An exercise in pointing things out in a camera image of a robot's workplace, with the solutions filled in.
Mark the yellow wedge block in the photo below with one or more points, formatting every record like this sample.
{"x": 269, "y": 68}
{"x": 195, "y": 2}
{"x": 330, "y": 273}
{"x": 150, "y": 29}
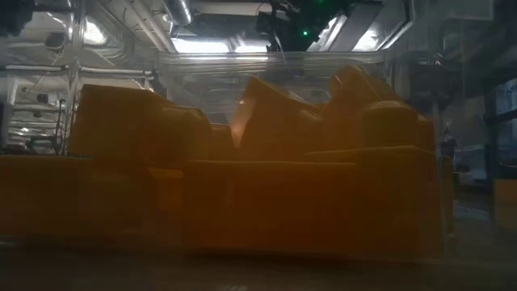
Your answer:
{"x": 274, "y": 206}

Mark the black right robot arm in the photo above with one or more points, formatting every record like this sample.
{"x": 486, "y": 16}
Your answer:
{"x": 307, "y": 20}

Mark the clear plastic bin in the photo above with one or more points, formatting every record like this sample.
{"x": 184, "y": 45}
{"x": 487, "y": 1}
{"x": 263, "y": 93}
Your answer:
{"x": 282, "y": 275}
{"x": 210, "y": 93}

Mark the ceiling tube light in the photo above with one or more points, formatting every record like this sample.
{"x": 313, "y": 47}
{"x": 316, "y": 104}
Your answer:
{"x": 335, "y": 28}
{"x": 200, "y": 45}

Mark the yellow block with stud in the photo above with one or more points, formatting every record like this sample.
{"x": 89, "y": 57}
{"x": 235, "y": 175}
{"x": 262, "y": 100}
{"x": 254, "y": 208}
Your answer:
{"x": 396, "y": 182}

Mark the dark round object yellow band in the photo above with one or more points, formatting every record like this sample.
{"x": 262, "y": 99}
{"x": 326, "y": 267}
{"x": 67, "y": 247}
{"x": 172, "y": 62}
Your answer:
{"x": 55, "y": 40}

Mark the white storage shelf rack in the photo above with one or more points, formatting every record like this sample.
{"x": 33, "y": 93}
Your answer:
{"x": 36, "y": 68}

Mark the bluish window pane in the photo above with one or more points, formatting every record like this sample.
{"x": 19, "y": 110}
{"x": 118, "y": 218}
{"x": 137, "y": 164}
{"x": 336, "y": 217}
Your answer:
{"x": 507, "y": 97}

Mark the silver ceiling duct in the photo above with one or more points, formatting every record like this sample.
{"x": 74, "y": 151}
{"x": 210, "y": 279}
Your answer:
{"x": 177, "y": 10}

